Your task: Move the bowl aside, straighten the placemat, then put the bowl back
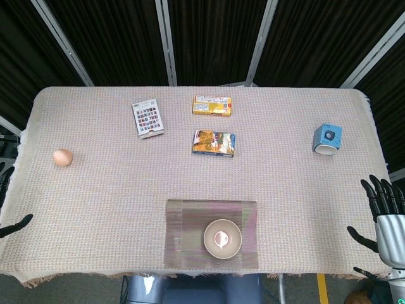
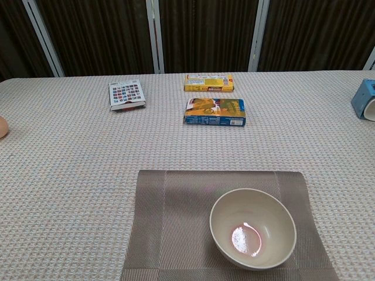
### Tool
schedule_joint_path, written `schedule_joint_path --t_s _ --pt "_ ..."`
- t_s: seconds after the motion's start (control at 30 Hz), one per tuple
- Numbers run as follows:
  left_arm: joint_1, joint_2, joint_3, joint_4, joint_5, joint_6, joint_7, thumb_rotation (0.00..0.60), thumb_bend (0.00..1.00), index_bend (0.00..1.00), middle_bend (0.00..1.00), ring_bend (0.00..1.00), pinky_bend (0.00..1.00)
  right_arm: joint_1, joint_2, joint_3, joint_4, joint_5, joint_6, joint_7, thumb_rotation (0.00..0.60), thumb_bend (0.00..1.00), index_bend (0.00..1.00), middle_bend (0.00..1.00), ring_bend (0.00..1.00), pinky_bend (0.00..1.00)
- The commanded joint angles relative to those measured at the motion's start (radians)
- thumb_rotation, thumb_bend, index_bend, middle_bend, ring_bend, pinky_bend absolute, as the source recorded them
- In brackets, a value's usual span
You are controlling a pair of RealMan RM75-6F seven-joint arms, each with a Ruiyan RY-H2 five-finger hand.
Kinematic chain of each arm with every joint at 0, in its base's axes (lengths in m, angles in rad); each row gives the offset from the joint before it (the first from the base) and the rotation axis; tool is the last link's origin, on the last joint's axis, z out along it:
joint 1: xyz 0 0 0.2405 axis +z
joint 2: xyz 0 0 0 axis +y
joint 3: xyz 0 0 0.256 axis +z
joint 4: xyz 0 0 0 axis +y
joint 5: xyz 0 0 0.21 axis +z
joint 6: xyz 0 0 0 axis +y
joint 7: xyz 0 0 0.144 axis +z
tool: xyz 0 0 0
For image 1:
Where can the orange blue snack box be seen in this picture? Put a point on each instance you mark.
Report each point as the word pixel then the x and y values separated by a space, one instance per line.
pixel 213 143

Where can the beige woven tablecloth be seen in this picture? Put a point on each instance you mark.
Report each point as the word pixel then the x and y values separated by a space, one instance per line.
pixel 95 206

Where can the blue cardboard box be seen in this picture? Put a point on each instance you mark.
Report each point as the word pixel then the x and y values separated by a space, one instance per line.
pixel 327 134

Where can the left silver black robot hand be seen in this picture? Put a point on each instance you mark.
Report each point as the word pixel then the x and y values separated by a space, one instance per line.
pixel 19 223

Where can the black pleated curtain panel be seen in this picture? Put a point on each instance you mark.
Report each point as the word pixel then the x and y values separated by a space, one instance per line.
pixel 316 38
pixel 22 57
pixel 389 104
pixel 117 41
pixel 215 41

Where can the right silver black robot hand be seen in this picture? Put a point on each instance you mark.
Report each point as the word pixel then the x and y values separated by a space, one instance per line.
pixel 390 237

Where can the grey metal table leg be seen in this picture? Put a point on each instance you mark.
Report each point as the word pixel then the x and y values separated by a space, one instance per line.
pixel 282 289

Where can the beige bowl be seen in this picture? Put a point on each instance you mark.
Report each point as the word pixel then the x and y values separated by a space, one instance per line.
pixel 222 239

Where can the brown woven placemat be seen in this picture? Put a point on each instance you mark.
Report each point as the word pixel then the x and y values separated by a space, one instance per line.
pixel 183 234

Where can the yellow snack box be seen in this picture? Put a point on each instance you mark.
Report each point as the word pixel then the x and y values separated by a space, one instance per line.
pixel 212 105

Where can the white cup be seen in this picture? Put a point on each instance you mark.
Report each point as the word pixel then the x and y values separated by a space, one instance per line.
pixel 326 150

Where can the white picture card box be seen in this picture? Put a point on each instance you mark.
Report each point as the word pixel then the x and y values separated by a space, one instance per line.
pixel 148 118

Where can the silver partition frame post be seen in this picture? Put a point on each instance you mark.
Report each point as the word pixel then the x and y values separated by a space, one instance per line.
pixel 398 174
pixel 9 125
pixel 63 41
pixel 260 41
pixel 167 41
pixel 375 47

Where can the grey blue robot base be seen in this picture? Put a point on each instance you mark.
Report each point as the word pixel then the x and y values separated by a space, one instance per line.
pixel 190 289

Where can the yellow floor tape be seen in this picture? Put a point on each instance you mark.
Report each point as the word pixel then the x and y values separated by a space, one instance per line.
pixel 322 288

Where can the brown egg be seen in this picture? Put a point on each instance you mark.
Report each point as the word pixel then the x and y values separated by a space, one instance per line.
pixel 63 157

